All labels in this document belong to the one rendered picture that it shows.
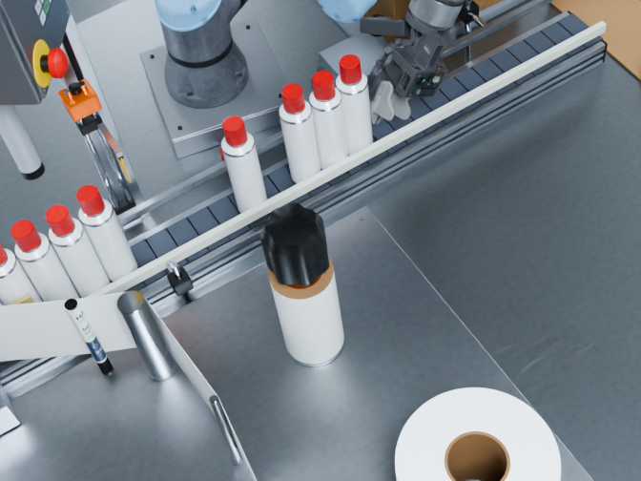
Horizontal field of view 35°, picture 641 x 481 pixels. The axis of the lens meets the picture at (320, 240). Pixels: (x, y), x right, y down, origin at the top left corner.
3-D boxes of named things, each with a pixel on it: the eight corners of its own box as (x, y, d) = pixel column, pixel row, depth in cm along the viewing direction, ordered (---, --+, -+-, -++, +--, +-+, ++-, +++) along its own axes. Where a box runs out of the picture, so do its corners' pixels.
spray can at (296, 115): (299, 192, 170) (283, 108, 154) (285, 171, 173) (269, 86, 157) (326, 178, 171) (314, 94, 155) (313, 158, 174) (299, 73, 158)
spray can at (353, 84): (353, 164, 173) (343, 78, 156) (337, 144, 176) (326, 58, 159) (379, 150, 174) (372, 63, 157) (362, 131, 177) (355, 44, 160)
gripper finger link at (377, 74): (364, 101, 166) (385, 55, 161) (360, 95, 167) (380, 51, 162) (386, 100, 169) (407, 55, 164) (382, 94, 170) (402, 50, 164)
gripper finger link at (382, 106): (375, 141, 167) (397, 95, 162) (356, 119, 170) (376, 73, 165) (389, 140, 169) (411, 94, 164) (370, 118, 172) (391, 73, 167)
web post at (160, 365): (155, 386, 152) (122, 322, 137) (141, 364, 154) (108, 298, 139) (181, 371, 153) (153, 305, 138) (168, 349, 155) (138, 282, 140)
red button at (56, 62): (33, 63, 127) (57, 63, 126) (41, 41, 129) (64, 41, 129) (44, 85, 130) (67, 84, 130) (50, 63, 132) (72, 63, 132)
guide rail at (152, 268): (54, 328, 158) (50, 322, 156) (51, 323, 158) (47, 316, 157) (605, 31, 183) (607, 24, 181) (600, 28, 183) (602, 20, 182)
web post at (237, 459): (235, 469, 143) (210, 408, 128) (228, 457, 144) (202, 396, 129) (247, 461, 144) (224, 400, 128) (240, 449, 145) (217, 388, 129)
